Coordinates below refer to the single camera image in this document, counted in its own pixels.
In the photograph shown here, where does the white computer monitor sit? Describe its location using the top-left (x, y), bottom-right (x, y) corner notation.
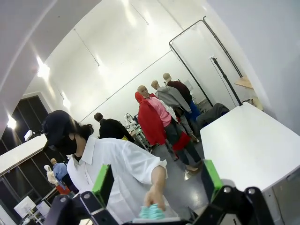
top-left (13, 195), bottom-right (38, 220)

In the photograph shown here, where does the mannequin in white hoodie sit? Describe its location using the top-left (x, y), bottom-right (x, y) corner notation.
top-left (44, 164), bottom-right (59, 186)

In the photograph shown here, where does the large white table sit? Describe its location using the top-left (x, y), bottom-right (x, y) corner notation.
top-left (199, 101), bottom-right (300, 193)

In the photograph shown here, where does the person's left forearm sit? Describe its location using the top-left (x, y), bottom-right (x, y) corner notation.
top-left (150, 165), bottom-right (168, 195)

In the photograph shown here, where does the grey metal rack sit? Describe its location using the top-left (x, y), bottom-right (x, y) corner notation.
top-left (134, 126), bottom-right (155, 155)

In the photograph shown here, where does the mannequin in maroon sweater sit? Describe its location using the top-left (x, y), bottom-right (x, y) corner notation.
top-left (162, 72), bottom-right (200, 118)

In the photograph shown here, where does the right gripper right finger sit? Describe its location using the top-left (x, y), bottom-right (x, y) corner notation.
top-left (187, 159), bottom-right (275, 225)

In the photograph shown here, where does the mannequin in blue shirt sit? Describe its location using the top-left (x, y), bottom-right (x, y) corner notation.
top-left (50, 158), bottom-right (71, 195)

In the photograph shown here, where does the black office chair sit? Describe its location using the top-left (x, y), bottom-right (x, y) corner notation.
top-left (196, 102), bottom-right (231, 128)

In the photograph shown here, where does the small white box device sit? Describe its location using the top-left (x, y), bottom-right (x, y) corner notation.
top-left (23, 129), bottom-right (45, 142)

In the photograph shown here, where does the teal microfiber duster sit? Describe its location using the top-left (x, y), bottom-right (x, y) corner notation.
top-left (138, 202), bottom-right (165, 220)

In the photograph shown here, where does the white horizontal panel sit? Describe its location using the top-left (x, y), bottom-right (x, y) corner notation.
top-left (0, 134), bottom-right (49, 177)

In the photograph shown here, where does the black metal frame stand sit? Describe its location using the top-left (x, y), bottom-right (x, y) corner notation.
top-left (168, 15), bottom-right (243, 107)

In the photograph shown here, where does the person's left hand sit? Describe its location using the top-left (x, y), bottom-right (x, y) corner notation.
top-left (143, 184), bottom-right (168, 213)

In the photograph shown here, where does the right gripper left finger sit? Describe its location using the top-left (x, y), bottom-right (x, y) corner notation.
top-left (44, 164), bottom-right (122, 225)

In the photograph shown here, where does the background person in black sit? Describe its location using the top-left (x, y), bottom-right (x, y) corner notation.
top-left (93, 112), bottom-right (136, 144)

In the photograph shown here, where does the black pole stand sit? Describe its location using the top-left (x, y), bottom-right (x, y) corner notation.
top-left (209, 56), bottom-right (243, 106)

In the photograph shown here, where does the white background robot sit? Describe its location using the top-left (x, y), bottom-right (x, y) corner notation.
top-left (123, 112), bottom-right (139, 129)

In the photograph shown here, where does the mannequin in grey hoodie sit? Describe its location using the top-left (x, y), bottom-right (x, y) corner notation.
top-left (150, 80), bottom-right (200, 143)

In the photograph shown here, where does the mannequin in red jacket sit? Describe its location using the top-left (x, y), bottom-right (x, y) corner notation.
top-left (134, 84), bottom-right (205, 174)

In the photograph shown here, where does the wooden background table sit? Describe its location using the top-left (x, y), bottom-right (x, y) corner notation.
top-left (234, 76), bottom-right (255, 90)

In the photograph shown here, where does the person in white shirt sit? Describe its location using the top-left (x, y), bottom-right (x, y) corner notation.
top-left (42, 109), bottom-right (188, 225)

